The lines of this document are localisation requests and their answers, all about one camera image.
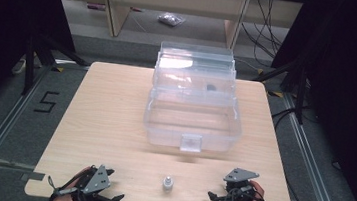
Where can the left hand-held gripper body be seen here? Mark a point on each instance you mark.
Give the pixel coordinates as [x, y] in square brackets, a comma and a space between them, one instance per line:
[97, 182]

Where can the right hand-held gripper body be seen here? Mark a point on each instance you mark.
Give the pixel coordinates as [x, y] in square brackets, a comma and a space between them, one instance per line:
[239, 190]

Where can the grey tape piece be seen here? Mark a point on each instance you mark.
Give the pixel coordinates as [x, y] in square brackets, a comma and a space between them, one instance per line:
[32, 176]

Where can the clear plastic storage box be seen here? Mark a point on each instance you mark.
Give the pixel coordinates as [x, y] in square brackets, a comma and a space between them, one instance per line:
[193, 115]

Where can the small black round object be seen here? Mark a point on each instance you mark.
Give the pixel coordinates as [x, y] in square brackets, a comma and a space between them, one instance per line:
[211, 87]

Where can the black metal stand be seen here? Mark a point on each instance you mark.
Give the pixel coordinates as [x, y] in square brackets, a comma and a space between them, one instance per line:
[30, 65]
[301, 93]

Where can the clear plastic bag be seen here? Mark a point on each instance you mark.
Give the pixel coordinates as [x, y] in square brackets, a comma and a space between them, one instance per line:
[171, 19]

